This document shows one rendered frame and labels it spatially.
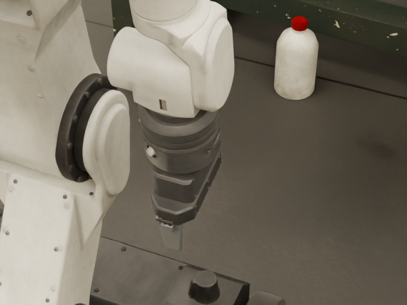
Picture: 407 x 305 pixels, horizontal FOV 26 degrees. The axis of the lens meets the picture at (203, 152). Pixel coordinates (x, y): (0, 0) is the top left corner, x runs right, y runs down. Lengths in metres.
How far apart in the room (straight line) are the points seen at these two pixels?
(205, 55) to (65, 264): 0.47
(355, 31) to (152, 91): 1.33
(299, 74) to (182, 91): 1.25
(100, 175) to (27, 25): 0.26
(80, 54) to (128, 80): 0.18
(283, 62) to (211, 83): 1.25
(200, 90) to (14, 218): 0.44
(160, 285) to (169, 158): 0.56
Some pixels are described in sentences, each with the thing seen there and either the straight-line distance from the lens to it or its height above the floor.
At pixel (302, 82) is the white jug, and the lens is 2.14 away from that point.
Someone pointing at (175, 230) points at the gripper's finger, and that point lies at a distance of 1.05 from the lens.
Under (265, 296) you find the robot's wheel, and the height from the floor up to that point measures 0.19.
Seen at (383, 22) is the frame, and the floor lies 0.18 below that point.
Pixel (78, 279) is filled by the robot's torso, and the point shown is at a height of 0.37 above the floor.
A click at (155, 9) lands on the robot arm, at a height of 0.90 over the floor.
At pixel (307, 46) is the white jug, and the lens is 2.09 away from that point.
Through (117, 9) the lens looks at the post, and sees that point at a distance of 2.23.
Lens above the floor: 1.34
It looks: 42 degrees down
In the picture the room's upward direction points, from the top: straight up
